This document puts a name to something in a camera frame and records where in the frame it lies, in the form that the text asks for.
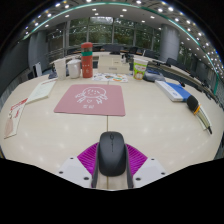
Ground black handheld microphone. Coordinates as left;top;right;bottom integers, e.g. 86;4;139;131
186;94;213;135

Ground white lidded mug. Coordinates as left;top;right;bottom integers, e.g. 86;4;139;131
66;58;83;80

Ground blue and white book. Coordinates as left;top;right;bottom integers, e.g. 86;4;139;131
154;79;192;103

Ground red thermos bottle green band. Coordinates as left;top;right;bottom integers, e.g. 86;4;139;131
80;41;94;79

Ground printed paper cup with straw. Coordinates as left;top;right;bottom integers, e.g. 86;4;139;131
132;57;149;81

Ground grey desk microphone unit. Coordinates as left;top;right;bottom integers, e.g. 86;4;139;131
143;69;167;83

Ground colourful sticker sheet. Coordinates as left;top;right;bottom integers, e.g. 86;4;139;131
91;72;129;83

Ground pink printed mouse pad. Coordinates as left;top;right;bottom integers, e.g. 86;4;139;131
53;83;127;117

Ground curved conference desk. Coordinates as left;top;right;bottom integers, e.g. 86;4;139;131
49;51;221;101

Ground black computer mouse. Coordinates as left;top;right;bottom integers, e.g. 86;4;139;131
97;131;127;178

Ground white paper cup stack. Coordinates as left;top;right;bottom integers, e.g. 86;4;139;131
53;58;68;80

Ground group of dark office chairs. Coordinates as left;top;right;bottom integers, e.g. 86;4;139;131
99;43;216;98

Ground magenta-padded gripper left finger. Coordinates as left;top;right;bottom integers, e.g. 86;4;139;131
56;142;100;189

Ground red and white leaflet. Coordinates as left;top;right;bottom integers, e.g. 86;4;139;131
3;97;29;139

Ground white printed booklet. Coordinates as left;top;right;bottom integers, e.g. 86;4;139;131
25;78;58;105

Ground white cardboard box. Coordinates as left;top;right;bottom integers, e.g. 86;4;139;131
97;54;131;75

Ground white standing board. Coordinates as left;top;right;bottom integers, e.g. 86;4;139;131
33;62;43;78

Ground group of ceiling lights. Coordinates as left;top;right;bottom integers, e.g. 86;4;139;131
23;0;224;79

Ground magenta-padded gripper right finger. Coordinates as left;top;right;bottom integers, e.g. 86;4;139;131
124;143;167;190

